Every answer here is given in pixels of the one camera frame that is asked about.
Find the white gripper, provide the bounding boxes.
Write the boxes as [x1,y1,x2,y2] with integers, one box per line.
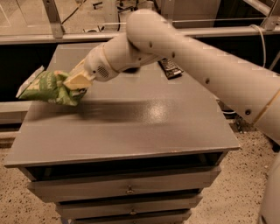
[63,45,119,90]

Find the green jalapeno chip bag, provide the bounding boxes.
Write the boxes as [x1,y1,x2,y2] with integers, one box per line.
[16,66,87,106]

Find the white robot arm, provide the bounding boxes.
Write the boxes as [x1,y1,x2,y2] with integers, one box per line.
[64,9,280,144]

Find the black candy bar wrapper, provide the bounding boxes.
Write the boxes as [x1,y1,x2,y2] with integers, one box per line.
[158,58,183,80]

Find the grey drawer cabinet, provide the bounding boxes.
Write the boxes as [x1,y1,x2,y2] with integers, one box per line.
[3,38,242,224]

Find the top grey drawer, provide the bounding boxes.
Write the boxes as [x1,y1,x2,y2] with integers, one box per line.
[28,165,221,202]

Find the grey drawer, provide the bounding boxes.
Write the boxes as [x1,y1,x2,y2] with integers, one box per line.
[28,165,221,202]
[73,209,192,224]
[56,193,202,220]

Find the bottom grey drawer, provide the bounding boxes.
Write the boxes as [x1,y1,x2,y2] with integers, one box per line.
[73,209,192,224]

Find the middle grey drawer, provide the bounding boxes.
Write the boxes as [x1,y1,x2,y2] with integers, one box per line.
[56,193,202,220]

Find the metal railing frame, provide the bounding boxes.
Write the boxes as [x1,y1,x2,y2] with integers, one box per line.
[0,0,279,45]

